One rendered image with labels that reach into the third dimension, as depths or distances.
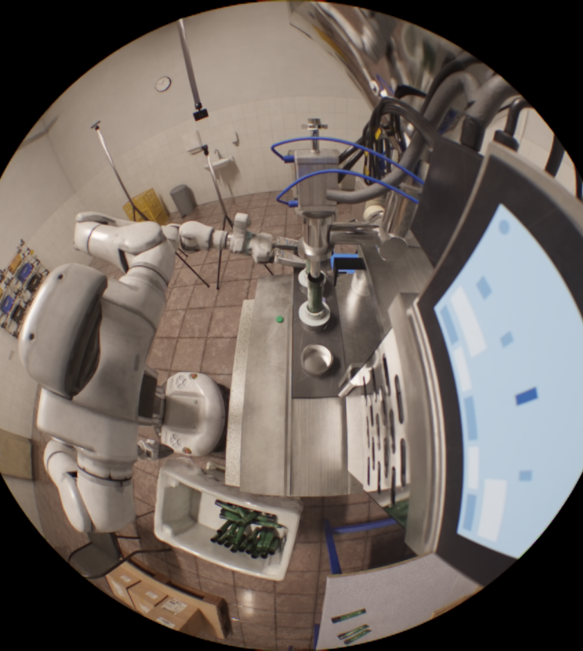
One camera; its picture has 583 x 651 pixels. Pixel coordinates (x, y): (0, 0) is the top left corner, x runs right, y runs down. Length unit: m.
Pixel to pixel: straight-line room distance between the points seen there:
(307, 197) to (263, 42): 3.89
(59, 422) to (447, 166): 0.41
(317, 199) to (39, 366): 0.32
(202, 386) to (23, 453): 4.85
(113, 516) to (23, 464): 5.27
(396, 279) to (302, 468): 0.40
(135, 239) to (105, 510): 0.41
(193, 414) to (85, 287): 1.21
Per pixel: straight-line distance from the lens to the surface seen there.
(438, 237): 0.16
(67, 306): 0.21
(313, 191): 0.25
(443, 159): 0.16
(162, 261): 0.37
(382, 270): 0.37
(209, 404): 1.25
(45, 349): 0.21
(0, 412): 5.58
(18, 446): 5.42
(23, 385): 5.53
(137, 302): 0.31
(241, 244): 0.56
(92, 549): 2.16
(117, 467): 0.30
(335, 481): 0.46
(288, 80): 3.82
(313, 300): 0.40
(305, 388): 0.43
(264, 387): 0.46
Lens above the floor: 1.46
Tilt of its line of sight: 60 degrees down
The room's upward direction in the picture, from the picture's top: 9 degrees counter-clockwise
